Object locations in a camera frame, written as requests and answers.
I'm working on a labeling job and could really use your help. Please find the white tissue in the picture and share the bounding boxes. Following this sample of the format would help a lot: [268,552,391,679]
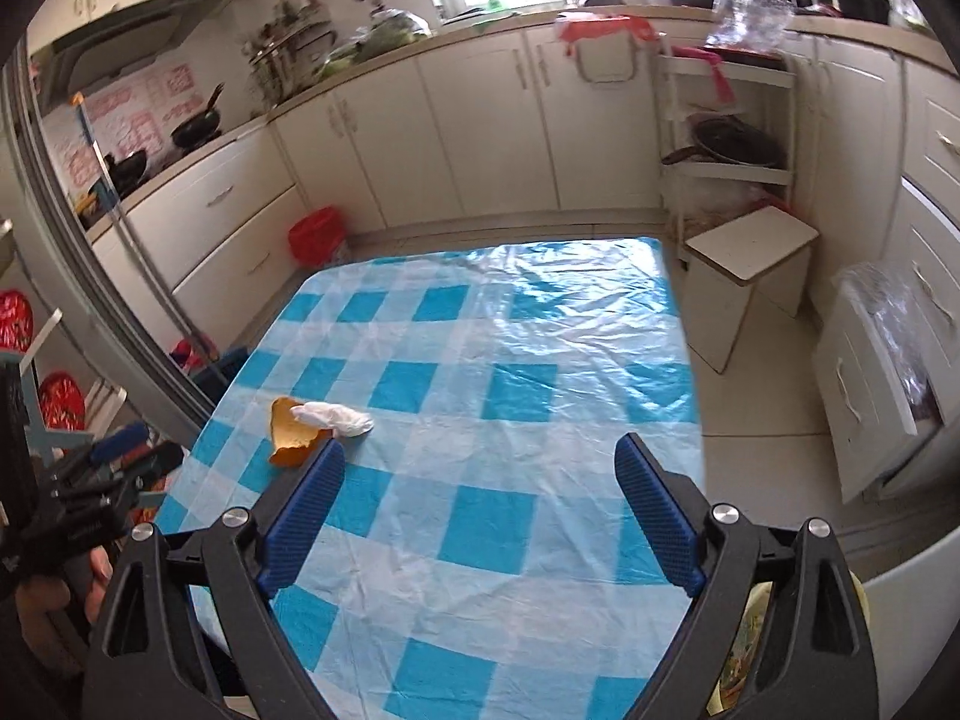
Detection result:
[291,401,374,437]

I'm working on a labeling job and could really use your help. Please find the black wok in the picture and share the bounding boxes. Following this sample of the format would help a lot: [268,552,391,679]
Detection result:
[171,84,226,149]

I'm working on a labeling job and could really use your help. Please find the red paper wall decals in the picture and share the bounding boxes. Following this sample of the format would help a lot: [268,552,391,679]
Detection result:
[64,64,197,185]

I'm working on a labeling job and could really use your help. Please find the crumpled clear plastic bag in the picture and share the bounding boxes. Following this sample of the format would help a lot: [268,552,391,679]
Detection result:
[844,262,950,421]

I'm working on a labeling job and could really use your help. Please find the blue white shelf rack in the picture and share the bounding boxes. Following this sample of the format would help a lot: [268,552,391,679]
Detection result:
[0,217,128,458]

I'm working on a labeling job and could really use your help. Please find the grey sliding door frame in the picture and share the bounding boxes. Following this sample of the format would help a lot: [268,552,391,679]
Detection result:
[0,37,218,436]

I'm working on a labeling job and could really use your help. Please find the white refrigerator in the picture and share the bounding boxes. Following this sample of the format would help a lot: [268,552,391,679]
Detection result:
[847,480,960,720]

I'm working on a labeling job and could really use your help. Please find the red patterned bag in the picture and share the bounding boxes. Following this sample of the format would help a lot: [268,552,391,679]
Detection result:
[0,291,35,353]
[37,371,89,432]

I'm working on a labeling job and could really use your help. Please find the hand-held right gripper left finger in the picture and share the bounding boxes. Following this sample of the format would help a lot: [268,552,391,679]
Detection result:
[81,437,347,720]

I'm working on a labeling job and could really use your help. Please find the wall utensil rack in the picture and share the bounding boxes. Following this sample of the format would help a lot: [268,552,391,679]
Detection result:
[244,0,338,102]

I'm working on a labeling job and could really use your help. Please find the white tiered corner rack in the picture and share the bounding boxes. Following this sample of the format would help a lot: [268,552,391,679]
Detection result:
[656,45,797,271]

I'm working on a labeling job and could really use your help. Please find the white drawer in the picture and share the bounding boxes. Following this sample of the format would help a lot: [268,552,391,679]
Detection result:
[811,262,942,503]

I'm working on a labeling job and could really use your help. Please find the blue checkered plastic tablecloth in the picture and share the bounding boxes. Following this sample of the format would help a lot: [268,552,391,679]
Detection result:
[154,236,706,720]

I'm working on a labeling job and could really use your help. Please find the white wooden stool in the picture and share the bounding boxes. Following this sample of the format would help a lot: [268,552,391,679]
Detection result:
[684,206,820,374]

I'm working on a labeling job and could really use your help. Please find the black frying pan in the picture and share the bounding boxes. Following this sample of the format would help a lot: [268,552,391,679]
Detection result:
[90,150,149,200]
[661,118,787,167]

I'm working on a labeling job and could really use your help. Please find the person's left hand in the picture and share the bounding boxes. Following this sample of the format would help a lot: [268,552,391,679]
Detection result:
[13,546,115,683]

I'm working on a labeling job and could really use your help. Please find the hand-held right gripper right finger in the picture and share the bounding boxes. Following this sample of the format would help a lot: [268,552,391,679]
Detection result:
[615,433,878,720]

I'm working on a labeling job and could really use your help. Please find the white base cabinets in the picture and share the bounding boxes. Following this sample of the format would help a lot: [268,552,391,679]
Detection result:
[86,11,912,361]

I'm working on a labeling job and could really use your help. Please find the range hood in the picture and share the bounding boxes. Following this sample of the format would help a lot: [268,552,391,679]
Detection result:
[30,0,230,110]

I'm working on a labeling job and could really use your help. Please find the bag of green vegetables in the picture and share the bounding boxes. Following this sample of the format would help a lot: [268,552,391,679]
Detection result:
[315,7,434,80]

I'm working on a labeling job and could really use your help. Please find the mop with blue clamp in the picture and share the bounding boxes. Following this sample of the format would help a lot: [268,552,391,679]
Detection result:
[71,92,226,383]

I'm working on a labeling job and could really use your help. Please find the white drawer cabinet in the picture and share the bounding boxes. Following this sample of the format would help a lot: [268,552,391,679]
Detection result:
[892,60,960,406]

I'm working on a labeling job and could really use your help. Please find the red cloth strip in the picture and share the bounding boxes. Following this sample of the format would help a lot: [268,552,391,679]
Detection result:
[671,45,740,104]

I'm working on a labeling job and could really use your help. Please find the orange peel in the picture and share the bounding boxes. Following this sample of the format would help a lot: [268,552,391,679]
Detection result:
[268,396,335,467]

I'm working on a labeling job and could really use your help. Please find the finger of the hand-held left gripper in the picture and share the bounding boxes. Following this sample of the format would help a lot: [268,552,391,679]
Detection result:
[45,422,152,486]
[75,441,185,520]

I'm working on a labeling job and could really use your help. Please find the dark blue crate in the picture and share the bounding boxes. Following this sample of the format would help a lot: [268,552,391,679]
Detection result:
[171,341,252,395]

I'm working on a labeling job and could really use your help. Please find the red plastic basket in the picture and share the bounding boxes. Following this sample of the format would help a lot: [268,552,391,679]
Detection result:
[289,208,350,267]

